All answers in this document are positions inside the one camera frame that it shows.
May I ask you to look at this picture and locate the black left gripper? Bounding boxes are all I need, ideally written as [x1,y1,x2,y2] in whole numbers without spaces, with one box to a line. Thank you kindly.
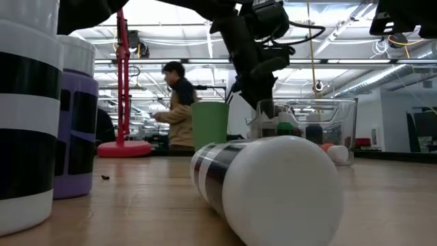
[218,15,296,119]

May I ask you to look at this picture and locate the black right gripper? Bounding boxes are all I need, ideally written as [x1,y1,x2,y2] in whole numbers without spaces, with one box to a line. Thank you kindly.
[369,0,437,39]

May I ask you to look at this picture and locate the large white paint bottle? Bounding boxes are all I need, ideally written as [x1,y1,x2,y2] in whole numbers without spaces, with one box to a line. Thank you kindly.
[257,108,277,138]

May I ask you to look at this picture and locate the small dark green paint bottle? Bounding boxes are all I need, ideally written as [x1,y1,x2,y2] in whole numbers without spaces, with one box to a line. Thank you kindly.
[275,111,295,137]

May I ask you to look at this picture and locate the small dark blue paint bottle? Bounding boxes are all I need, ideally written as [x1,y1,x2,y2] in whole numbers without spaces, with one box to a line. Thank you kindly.
[305,123,324,145]

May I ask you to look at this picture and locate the clear plastic bin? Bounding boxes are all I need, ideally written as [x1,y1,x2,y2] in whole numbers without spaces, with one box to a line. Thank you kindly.
[254,98,358,167]

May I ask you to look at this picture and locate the small orange paint bottle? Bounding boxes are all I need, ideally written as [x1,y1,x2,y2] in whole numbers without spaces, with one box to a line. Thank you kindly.
[320,142,350,164]

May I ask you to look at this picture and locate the small purple paint bottle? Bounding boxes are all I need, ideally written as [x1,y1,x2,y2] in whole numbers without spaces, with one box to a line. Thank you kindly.
[53,34,100,200]

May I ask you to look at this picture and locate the black ceiling-mounted device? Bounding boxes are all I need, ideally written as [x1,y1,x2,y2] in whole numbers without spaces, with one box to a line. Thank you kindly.
[127,29,151,59]
[387,33,410,49]

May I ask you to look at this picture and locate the green plastic cup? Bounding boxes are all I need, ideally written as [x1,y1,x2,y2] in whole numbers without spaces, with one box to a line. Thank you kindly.
[191,101,230,151]

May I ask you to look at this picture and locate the person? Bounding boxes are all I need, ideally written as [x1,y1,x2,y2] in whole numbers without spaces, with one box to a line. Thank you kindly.
[152,60,199,152]
[95,107,116,147]

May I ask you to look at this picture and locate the black background monitor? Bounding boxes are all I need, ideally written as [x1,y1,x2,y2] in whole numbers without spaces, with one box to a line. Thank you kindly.
[405,111,437,154]

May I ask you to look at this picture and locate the red desk lamp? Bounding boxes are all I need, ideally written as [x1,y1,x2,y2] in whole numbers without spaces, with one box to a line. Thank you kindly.
[97,8,153,159]

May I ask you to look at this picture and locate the yellow hanging cable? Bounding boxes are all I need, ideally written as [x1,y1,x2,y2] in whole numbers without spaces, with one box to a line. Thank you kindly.
[306,0,324,113]

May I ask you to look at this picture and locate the silver ventilation duct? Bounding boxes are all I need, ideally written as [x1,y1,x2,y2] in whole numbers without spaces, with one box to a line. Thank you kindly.
[333,63,437,100]

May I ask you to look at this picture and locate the black aluminium table frame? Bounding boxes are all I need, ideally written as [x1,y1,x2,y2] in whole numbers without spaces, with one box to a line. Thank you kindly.
[150,148,437,165]

